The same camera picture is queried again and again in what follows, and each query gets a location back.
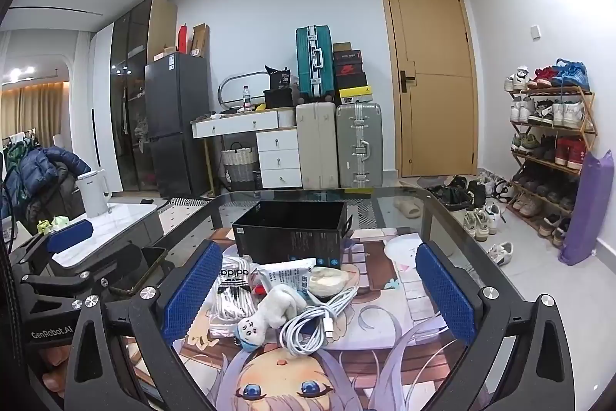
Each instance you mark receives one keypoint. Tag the teal suitcase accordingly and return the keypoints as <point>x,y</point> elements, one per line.
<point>313,59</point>

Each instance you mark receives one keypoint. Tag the flat brown cardboard box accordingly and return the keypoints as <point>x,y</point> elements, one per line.
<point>165,53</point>

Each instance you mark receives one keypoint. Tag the rows of shelved shoes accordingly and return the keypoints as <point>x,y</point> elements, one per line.
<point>568,151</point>

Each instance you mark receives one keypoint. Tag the red white packet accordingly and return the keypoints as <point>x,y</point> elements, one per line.
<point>260,285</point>

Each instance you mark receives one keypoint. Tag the purple fabric bag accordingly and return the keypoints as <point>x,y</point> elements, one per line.
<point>589,209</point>

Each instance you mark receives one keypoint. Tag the marble side table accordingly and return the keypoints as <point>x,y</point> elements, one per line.
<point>115,223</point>

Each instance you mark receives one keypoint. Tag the wooden shoe rack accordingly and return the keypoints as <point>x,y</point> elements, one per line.
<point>553,91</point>

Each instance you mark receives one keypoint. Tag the white desk with drawers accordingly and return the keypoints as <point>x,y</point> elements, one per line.
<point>269,146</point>

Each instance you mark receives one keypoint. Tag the open brown cardboard box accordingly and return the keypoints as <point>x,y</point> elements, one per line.
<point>199,40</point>

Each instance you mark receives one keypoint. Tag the blue puffer jacket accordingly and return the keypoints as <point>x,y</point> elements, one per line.
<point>38,170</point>

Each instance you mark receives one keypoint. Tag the dark grey fridge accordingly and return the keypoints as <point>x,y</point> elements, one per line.
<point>178,122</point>

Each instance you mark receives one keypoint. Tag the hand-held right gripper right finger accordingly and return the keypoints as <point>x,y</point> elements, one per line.
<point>445,295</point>

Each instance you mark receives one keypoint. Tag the white electric kettle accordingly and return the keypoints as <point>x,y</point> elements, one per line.
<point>94,194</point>

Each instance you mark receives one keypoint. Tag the red slim box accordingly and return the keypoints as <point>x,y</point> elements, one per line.
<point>183,39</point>

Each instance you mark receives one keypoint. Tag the white printed plastic bag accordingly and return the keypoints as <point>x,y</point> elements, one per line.
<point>231,295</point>

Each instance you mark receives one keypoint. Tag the round white pouch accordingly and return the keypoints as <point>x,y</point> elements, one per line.
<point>327,280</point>

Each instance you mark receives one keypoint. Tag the plastic water bottle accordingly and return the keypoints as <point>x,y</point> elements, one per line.
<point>247,99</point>

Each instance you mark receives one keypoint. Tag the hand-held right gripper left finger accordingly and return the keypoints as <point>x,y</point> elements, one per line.
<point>192,290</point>

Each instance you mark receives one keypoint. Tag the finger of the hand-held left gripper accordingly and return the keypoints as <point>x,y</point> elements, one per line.
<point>72,235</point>
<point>72,278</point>

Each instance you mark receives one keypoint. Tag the person's left hand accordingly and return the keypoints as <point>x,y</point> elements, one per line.
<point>50,379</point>

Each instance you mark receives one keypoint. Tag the black yellow shoebox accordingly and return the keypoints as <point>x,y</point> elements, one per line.
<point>353,96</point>

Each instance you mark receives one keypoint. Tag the black storage box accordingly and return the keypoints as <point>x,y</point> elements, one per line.
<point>278,99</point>

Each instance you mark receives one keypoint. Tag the white wall switch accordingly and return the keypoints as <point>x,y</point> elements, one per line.
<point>535,31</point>

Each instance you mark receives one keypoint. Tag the scattered loose shoes group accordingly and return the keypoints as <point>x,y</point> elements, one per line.
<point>481,221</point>

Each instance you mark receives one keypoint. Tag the small green item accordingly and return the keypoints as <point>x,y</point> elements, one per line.
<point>50,225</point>

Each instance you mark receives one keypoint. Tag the white snack packet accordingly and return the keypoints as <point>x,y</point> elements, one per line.
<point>288,276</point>

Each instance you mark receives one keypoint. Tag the silver suitcase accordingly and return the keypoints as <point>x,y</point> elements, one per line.
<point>358,146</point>

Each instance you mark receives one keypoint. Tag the brown shoebox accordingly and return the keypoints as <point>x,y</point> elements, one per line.
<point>341,47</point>

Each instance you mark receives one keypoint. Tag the beige suitcase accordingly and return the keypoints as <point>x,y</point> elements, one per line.
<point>315,146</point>

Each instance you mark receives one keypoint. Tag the black cardboard box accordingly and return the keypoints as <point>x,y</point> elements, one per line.
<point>288,242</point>

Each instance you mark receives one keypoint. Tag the grey blue plush toy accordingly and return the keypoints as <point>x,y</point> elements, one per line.
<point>272,310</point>

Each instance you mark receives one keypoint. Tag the wooden door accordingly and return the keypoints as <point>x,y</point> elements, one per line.
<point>433,54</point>

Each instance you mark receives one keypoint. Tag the dark glass wardrobe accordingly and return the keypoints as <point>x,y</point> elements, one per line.
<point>130,103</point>

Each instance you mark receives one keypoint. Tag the oval mirror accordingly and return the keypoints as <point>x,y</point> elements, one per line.
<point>224,86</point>

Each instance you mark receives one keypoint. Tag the beige curtains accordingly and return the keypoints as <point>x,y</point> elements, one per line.
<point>33,107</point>

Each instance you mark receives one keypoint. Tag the printed cartoon table mat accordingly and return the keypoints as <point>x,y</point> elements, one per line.
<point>385,271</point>

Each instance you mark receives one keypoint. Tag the black phone gold rim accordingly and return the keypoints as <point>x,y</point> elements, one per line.
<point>139,266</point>

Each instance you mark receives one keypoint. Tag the black paper bag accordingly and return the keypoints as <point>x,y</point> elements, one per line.
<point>279,78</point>

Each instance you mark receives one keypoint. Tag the red black shoebox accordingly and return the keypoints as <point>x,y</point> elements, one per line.
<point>349,70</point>

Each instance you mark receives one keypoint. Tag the wicker basket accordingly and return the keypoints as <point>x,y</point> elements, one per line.
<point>239,165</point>

